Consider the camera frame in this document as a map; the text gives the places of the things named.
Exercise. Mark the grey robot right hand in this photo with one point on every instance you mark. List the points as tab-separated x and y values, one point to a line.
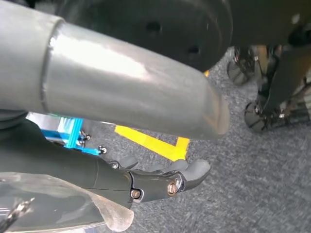
109	80

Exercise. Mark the clear plastic camera shield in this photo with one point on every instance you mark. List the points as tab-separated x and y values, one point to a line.
109	215

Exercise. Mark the yellow floor tape square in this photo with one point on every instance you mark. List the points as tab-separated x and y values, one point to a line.
155	146

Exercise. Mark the blue metal shelf rack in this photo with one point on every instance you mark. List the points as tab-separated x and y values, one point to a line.
72	132

